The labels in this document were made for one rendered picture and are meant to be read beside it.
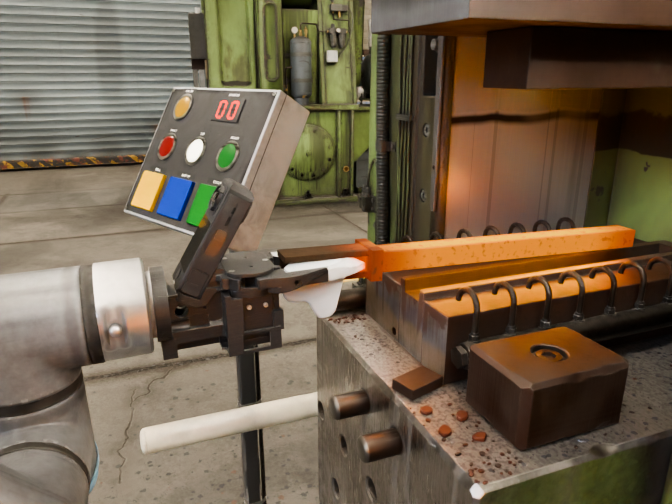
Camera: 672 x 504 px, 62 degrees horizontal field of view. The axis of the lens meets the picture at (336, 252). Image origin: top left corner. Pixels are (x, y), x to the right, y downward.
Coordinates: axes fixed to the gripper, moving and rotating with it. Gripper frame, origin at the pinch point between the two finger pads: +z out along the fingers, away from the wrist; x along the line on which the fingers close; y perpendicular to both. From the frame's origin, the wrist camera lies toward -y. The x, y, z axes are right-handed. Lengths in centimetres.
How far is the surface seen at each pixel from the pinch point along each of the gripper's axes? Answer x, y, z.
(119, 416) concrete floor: -146, 104, -34
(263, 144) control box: -40.8, -7.0, 1.3
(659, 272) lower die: 5.4, 5.5, 39.1
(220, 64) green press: -483, -25, 73
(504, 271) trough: -1.7, 5.3, 21.4
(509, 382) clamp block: 17.4, 7.0, 7.6
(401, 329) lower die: -2.1, 10.8, 7.5
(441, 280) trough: -1.7, 5.1, 12.4
